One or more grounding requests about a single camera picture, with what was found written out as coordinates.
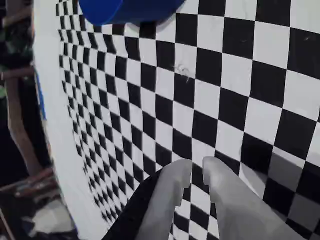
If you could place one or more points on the blue tape strip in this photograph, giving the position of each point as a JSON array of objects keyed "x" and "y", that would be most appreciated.
[{"x": 41, "y": 100}]

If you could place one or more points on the blue round box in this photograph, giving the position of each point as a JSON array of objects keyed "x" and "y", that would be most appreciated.
[{"x": 112, "y": 10}]

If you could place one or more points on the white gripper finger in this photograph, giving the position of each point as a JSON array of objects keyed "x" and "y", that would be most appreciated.
[{"x": 237, "y": 212}]

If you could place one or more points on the checkerboard printed white sheet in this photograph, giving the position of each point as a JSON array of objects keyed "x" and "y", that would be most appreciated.
[{"x": 225, "y": 100}]

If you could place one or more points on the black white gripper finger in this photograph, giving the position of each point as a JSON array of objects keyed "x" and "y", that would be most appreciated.
[{"x": 160, "y": 200}]

